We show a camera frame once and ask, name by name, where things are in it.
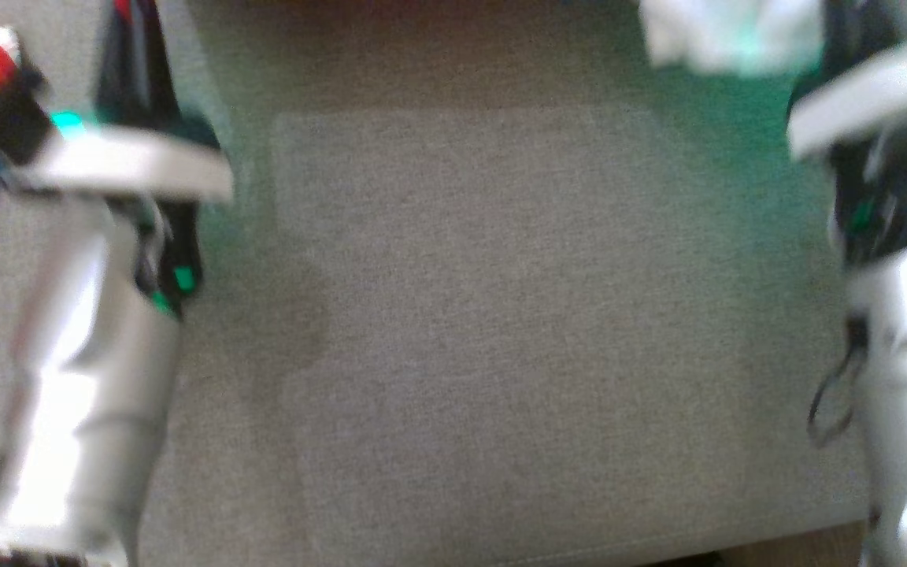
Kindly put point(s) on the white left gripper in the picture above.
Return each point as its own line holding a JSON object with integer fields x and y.
{"x": 131, "y": 165}

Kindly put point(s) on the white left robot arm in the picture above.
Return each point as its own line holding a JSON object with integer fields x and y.
{"x": 68, "y": 394}

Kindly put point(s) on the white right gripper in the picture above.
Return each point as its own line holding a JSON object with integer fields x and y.
{"x": 879, "y": 94}

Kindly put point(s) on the large grey sofa cushion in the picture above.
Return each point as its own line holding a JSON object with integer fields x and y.
{"x": 501, "y": 315}

